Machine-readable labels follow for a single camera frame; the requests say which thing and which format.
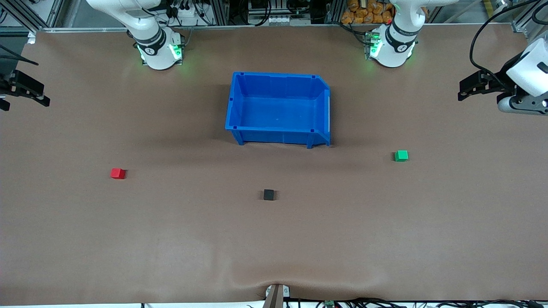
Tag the aluminium frame profile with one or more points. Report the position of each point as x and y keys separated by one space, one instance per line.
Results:
x=528 y=17
x=25 y=13

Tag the green cube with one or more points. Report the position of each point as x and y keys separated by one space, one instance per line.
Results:
x=401 y=155

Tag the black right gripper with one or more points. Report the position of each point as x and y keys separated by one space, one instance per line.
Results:
x=9 y=85

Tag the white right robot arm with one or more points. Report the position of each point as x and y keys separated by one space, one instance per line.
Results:
x=150 y=40

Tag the blue plastic storage bin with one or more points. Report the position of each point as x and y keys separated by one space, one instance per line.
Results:
x=278 y=111

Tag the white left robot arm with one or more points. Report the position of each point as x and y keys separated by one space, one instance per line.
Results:
x=396 y=42

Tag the orange packaged goods pile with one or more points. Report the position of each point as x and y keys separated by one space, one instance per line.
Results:
x=368 y=12

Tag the red cube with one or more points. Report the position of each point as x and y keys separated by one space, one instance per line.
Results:
x=117 y=173

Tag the white power strip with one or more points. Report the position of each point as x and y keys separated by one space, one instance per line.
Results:
x=188 y=15

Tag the black cube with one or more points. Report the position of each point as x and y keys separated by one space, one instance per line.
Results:
x=269 y=195

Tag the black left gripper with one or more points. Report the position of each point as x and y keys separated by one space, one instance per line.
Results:
x=499 y=80

